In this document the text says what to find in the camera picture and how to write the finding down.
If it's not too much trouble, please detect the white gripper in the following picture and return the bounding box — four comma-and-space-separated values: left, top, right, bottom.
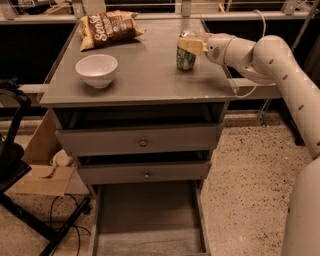
178, 32, 255, 67

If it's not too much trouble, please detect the green soda can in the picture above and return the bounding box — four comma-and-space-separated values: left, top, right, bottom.
176, 30, 197, 71

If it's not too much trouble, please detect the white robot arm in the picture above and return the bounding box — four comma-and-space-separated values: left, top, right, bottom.
178, 33, 320, 256

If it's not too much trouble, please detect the grey drawer cabinet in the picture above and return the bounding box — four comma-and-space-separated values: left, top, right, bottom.
39, 18, 237, 201

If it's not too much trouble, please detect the top grey drawer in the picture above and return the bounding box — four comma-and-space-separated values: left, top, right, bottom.
56, 124, 222, 157

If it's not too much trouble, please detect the grey drawer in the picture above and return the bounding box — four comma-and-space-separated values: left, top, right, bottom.
56, 124, 222, 157
88, 181, 211, 256
77, 161, 211, 185

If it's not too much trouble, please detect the middle grey drawer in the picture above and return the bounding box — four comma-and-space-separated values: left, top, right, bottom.
77, 161, 211, 185

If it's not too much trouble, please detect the bottom grey drawer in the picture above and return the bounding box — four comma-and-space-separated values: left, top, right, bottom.
88, 181, 211, 256

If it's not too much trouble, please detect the brown chip bag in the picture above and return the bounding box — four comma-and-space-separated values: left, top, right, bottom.
79, 10, 145, 51

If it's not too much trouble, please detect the white bowl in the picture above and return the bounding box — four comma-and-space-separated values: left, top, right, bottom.
75, 54, 118, 88

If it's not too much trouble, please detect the white paper roll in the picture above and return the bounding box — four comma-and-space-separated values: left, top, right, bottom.
53, 149, 73, 167

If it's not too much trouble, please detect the cardboard box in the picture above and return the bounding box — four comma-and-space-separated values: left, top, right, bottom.
14, 112, 74, 196

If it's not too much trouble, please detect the black stand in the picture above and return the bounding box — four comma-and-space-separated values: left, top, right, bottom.
0, 81, 91, 256

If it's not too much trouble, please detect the grey metal rail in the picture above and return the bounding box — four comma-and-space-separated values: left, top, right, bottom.
228, 78, 281, 99

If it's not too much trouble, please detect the white cable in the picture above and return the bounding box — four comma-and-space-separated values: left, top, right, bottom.
233, 9, 267, 99

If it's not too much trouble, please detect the black floor cable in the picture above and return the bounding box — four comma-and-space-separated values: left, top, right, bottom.
49, 193, 92, 256

